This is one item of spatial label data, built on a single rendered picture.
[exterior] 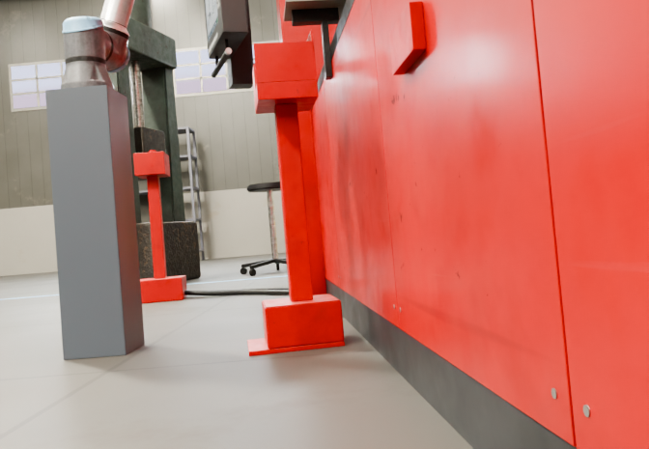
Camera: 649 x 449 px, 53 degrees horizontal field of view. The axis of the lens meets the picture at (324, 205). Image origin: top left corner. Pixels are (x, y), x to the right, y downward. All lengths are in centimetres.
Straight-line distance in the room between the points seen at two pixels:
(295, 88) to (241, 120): 918
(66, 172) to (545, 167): 160
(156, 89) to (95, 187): 376
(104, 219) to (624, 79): 165
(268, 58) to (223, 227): 911
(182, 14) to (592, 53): 1109
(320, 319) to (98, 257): 67
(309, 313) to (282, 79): 62
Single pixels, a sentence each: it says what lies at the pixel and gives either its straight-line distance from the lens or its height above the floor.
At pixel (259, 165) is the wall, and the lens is 1078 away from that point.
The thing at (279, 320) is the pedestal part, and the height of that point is 8.
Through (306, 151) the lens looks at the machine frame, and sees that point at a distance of 288.
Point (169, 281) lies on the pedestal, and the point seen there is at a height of 10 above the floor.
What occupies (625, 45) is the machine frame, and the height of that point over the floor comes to 41.
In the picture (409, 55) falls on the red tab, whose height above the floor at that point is 55.
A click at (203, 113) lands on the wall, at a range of 1105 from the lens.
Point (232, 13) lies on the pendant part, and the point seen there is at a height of 133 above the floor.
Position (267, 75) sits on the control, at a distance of 176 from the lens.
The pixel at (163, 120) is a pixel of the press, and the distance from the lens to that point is 562.
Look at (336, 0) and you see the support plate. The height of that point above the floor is 99.
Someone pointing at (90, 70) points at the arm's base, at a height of 83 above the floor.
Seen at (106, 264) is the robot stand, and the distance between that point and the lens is 197.
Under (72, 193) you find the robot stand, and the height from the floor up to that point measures 47.
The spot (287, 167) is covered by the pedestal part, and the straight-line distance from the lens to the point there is 179.
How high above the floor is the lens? 31
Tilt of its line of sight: 2 degrees up
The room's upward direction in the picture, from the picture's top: 5 degrees counter-clockwise
